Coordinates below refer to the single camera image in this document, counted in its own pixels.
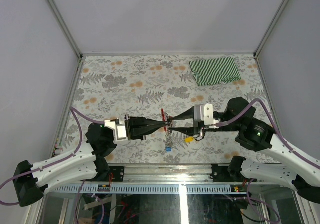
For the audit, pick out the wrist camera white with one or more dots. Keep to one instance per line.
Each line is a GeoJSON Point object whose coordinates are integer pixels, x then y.
{"type": "Point", "coordinates": [204, 113]}
{"type": "Point", "coordinates": [119, 129]}

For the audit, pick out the metal key holder red handle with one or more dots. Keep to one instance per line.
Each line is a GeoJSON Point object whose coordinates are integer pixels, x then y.
{"type": "Point", "coordinates": [168, 140]}

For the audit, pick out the green white striped cloth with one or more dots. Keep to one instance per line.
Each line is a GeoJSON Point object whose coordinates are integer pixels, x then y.
{"type": "Point", "coordinates": [215, 71]}

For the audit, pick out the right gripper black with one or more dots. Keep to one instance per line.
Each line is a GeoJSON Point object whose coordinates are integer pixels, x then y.
{"type": "Point", "coordinates": [199, 129]}

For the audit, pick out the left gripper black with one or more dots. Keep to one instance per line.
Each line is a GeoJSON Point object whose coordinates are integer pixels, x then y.
{"type": "Point", "coordinates": [138, 128]}

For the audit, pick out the yellow key tag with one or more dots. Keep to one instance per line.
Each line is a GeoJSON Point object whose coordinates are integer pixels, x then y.
{"type": "Point", "coordinates": [189, 139]}

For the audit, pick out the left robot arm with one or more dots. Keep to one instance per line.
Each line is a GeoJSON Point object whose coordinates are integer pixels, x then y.
{"type": "Point", "coordinates": [85, 162]}

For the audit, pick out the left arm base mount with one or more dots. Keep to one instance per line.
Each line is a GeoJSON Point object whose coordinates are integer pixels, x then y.
{"type": "Point", "coordinates": [113, 174]}

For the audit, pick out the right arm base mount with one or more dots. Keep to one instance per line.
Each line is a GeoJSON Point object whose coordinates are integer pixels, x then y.
{"type": "Point", "coordinates": [222, 172]}

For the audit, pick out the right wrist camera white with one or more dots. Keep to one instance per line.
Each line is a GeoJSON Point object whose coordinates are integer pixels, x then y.
{"type": "Point", "coordinates": [204, 113]}

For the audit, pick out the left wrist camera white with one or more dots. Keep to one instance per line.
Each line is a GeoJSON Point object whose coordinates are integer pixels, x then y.
{"type": "Point", "coordinates": [119, 129]}

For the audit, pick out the black key tag lower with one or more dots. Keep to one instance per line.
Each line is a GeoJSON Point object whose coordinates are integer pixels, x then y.
{"type": "Point", "coordinates": [199, 138]}

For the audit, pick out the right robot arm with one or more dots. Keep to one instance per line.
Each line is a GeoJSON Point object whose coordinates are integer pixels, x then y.
{"type": "Point", "coordinates": [297, 170]}

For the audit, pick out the white slotted cable duct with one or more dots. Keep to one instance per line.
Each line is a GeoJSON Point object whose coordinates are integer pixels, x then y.
{"type": "Point", "coordinates": [158, 188]}

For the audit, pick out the aluminium front rail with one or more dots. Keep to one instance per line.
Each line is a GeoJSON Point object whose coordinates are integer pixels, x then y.
{"type": "Point", "coordinates": [169, 173]}

